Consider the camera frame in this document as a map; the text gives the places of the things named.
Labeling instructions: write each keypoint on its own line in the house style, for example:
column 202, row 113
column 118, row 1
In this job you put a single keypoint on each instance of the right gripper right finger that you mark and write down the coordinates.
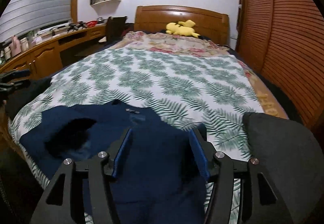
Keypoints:
column 259, row 201

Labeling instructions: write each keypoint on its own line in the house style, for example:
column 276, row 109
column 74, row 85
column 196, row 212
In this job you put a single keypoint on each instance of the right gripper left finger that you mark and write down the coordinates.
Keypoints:
column 62, row 200

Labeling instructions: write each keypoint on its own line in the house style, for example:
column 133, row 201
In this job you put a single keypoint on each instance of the navy blue suit jacket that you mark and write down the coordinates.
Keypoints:
column 158, row 182

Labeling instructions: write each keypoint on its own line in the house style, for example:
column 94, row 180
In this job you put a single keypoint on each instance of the black folded garment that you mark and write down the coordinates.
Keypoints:
column 22, row 97

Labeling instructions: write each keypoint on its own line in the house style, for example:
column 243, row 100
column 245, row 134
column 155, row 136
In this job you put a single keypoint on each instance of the pink bottle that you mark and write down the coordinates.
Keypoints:
column 15, row 46

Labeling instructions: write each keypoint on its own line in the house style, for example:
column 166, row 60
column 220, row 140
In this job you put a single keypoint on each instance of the wooden desk cabinet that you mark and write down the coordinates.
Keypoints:
column 44, row 59

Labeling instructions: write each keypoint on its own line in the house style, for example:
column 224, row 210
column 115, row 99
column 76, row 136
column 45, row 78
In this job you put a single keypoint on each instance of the dark grey folded garment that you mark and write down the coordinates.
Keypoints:
column 294, row 160

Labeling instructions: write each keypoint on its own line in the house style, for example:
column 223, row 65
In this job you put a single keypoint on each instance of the grey window blind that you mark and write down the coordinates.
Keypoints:
column 23, row 16

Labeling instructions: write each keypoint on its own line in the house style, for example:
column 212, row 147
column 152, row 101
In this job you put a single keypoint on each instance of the red basket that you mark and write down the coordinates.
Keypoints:
column 92, row 23

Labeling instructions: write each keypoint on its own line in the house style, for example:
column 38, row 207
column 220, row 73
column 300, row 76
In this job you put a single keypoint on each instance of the dark wooden chair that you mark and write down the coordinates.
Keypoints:
column 114, row 28

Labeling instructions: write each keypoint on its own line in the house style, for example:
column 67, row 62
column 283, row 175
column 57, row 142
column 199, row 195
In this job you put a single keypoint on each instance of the palm leaf print bedsheet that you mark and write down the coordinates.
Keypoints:
column 184, row 91

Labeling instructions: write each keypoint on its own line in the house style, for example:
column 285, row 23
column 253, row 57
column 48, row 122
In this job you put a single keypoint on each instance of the floral blanket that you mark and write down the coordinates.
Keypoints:
column 171, row 44

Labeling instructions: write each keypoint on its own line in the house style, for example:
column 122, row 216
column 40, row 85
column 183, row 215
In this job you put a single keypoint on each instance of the wooden louvered wardrobe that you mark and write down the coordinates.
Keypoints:
column 282, row 40

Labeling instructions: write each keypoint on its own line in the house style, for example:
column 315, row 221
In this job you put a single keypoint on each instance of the yellow plush toy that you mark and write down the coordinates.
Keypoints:
column 182, row 29

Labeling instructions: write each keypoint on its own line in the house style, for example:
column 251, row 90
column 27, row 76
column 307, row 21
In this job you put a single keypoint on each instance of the wooden headboard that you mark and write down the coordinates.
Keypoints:
column 154, row 18

